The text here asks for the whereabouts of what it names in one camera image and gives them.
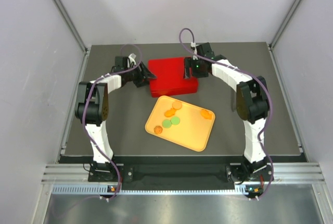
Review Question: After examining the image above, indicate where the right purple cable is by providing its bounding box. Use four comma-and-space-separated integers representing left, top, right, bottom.
179, 28, 275, 201

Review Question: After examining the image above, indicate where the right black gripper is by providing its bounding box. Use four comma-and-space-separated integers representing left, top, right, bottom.
183, 57, 207, 80

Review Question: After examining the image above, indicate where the green round cookie left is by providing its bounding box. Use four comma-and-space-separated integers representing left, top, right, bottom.
162, 119, 172, 129

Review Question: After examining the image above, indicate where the tan round cookie top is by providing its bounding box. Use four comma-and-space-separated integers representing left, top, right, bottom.
172, 101, 182, 110

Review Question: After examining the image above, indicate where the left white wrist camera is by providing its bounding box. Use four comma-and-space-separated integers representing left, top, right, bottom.
127, 53, 136, 68

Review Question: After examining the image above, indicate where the orange swirl cookie left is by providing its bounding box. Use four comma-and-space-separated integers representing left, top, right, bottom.
153, 126, 163, 134

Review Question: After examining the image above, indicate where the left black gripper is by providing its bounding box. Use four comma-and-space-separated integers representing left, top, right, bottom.
125, 61, 157, 88

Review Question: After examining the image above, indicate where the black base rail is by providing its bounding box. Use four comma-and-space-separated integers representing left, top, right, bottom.
88, 156, 273, 191

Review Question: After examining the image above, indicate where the red compartment box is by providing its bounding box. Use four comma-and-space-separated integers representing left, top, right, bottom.
150, 84, 198, 97

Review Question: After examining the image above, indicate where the green round cookie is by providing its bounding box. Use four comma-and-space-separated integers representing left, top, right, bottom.
162, 119, 172, 129
170, 116, 181, 125

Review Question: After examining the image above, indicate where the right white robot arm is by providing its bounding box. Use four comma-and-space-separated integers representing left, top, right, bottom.
184, 42, 270, 184

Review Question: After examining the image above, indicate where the orange fish cookie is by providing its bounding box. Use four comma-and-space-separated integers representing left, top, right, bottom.
200, 109, 212, 119
164, 108, 177, 117

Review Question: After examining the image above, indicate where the red lid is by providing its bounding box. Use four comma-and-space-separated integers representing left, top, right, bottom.
148, 57, 198, 88

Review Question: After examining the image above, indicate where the orange fish cookie left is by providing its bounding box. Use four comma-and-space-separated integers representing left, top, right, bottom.
164, 108, 177, 117

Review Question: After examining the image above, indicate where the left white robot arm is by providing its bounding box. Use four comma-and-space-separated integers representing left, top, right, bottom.
74, 53, 156, 182

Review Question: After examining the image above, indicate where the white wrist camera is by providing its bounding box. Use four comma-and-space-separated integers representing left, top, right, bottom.
127, 53, 136, 68
190, 42, 197, 56

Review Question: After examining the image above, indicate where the yellow tray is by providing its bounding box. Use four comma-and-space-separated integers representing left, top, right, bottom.
145, 96, 215, 152

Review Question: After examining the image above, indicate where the green round cookie right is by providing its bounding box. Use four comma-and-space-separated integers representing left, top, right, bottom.
170, 116, 181, 125

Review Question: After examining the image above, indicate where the orange fish cookie right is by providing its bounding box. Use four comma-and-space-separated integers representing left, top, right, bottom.
200, 109, 212, 119

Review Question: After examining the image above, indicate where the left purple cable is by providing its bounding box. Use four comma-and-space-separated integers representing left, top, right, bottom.
82, 43, 144, 201

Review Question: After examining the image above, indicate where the purple cable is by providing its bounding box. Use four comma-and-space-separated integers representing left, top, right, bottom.
179, 28, 275, 201
82, 43, 144, 201

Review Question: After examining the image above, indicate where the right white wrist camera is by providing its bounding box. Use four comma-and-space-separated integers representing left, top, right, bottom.
190, 42, 197, 56

